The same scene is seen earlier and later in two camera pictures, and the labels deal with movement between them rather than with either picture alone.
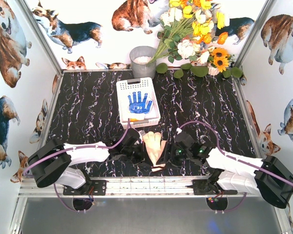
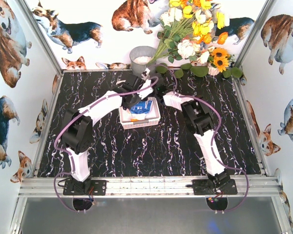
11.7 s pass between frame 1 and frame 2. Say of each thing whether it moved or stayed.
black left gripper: moved
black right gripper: moved
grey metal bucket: stayed
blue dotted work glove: stayed
